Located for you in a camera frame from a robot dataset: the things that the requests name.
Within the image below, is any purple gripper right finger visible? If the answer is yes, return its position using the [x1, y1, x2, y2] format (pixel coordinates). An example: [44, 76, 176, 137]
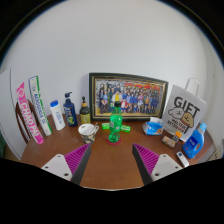
[132, 143, 159, 185]

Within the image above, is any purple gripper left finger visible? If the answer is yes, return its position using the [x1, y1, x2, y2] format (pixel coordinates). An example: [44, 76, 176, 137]
[65, 144, 91, 185]

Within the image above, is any green plastic soda bottle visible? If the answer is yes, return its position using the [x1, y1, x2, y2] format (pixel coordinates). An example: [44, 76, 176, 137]
[109, 101, 123, 143]

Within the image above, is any patterned ceramic mug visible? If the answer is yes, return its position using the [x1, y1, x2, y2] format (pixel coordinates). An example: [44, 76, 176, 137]
[78, 124, 99, 144]

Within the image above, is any small patterned snack packet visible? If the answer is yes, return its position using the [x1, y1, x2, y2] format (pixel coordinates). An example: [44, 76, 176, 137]
[162, 136, 176, 148]

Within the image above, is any blue tissue pack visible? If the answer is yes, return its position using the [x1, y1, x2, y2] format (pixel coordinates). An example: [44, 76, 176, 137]
[142, 117, 164, 136]

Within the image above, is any white remote control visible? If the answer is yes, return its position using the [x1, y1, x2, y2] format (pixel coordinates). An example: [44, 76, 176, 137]
[176, 151, 189, 168]

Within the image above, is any red round coaster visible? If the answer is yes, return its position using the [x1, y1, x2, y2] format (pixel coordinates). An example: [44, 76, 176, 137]
[106, 138, 121, 146]

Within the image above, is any green soap box right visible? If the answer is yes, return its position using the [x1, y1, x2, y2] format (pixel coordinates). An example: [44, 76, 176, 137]
[121, 125, 131, 133]

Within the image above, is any green soap box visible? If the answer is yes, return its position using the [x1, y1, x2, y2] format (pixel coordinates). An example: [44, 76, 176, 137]
[121, 125, 131, 133]
[101, 123, 110, 130]

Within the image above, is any rubiks cube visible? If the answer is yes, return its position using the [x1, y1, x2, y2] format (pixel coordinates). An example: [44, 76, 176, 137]
[172, 131, 182, 143]

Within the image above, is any green soap box left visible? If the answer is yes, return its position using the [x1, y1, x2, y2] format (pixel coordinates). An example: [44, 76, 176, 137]
[101, 123, 110, 130]

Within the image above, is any white lotion bottle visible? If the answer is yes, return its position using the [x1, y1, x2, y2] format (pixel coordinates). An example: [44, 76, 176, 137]
[50, 100, 65, 131]

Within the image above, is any brown yellow pump bottle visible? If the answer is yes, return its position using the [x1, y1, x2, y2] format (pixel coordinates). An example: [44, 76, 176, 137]
[80, 97, 91, 124]

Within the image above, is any dark blue pump bottle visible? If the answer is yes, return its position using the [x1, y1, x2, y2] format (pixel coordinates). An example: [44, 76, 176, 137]
[63, 92, 78, 127]

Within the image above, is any blue detergent bottle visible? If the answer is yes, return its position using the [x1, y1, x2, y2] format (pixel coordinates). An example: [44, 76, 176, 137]
[183, 123, 207, 159]

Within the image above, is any white gift paper bag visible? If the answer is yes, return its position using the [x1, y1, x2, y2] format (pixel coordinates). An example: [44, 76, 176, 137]
[162, 78, 207, 141]

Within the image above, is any framed group photograph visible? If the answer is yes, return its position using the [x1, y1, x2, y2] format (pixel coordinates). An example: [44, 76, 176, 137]
[89, 72, 168, 121]

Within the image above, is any white green long box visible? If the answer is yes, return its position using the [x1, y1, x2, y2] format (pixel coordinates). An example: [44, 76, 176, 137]
[28, 76, 52, 136]

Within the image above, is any pink long box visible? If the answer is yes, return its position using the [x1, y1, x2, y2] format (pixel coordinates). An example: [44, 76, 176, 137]
[16, 83, 44, 144]

